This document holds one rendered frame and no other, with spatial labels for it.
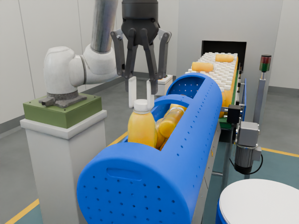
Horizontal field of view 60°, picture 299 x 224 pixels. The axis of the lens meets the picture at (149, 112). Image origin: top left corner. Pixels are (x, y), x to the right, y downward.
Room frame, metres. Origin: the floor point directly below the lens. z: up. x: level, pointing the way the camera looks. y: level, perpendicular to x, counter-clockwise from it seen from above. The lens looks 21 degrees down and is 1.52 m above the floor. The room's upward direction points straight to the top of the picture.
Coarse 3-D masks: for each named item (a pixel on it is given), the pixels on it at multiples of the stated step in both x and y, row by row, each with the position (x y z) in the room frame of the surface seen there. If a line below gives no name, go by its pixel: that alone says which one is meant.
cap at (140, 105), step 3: (138, 99) 0.59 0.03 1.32; (141, 99) 0.60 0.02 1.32; (144, 99) 0.60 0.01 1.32; (135, 102) 0.57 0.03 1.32; (138, 102) 0.57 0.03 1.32; (141, 102) 0.57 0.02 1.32; (144, 102) 0.57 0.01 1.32; (135, 105) 0.57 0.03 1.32; (138, 105) 0.56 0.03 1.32; (141, 105) 0.56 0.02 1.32; (144, 105) 0.56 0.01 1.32; (135, 108) 0.57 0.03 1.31; (138, 108) 0.56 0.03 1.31; (141, 108) 0.56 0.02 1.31; (144, 108) 0.56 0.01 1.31; (141, 111) 0.56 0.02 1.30
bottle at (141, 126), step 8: (136, 112) 0.56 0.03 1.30; (144, 112) 0.56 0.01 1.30; (136, 120) 0.56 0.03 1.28; (144, 120) 0.55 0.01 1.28; (152, 120) 0.57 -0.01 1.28; (128, 128) 0.57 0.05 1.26; (136, 128) 0.55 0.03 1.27; (144, 128) 0.55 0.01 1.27; (152, 128) 0.56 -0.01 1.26; (128, 136) 0.57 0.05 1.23; (136, 136) 0.55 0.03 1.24; (144, 136) 0.55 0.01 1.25; (152, 136) 0.56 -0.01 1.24; (152, 144) 0.56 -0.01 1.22
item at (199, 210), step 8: (216, 136) 1.29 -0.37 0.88; (216, 144) 1.24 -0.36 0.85; (208, 160) 1.01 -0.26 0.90; (208, 168) 0.97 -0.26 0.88; (208, 176) 0.93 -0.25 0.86; (208, 184) 0.90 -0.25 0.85; (200, 192) 0.79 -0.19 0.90; (200, 200) 0.76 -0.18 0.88; (200, 208) 0.73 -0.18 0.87; (200, 216) 0.71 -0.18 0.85
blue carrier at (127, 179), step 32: (192, 96) 1.29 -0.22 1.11; (192, 128) 0.69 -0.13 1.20; (96, 160) 0.50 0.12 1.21; (128, 160) 0.47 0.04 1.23; (160, 160) 0.48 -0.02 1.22; (192, 160) 0.56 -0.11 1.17; (96, 192) 0.50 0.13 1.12; (128, 192) 0.47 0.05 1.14; (160, 192) 0.45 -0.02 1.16; (192, 192) 0.48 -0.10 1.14
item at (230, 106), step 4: (228, 108) 1.41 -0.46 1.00; (232, 108) 1.40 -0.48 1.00; (236, 108) 1.40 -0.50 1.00; (240, 108) 1.40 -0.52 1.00; (228, 112) 1.41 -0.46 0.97; (232, 112) 1.40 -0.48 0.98; (236, 112) 1.39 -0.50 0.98; (224, 116) 1.43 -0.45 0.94; (228, 116) 1.41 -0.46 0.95; (232, 116) 1.40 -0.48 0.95; (236, 116) 1.39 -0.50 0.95; (240, 116) 1.42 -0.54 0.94; (228, 120) 1.41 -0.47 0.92; (232, 120) 1.40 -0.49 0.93; (236, 120) 1.39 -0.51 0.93
